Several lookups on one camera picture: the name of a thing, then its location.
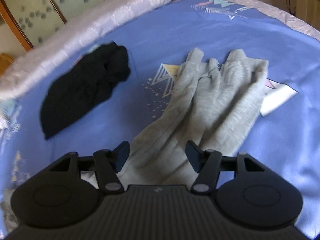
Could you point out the grey sweatpants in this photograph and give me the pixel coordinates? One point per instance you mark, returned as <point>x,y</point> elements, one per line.
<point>213,105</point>

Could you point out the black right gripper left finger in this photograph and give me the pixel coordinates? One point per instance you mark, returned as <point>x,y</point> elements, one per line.
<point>108,164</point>

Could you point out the frosted glass wardrobe door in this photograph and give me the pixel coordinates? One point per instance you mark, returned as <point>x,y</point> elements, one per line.
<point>34,21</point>

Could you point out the black folded garment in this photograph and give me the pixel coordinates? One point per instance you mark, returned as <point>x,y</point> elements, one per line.
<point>90,82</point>

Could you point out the pale pink quilt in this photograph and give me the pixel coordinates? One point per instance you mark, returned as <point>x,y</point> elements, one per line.
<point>82,31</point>

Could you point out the blue patterned bed sheet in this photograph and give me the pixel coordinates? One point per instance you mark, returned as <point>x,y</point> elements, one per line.
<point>285,137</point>

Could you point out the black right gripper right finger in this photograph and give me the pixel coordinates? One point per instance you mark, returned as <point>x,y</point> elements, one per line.
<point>206,164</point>

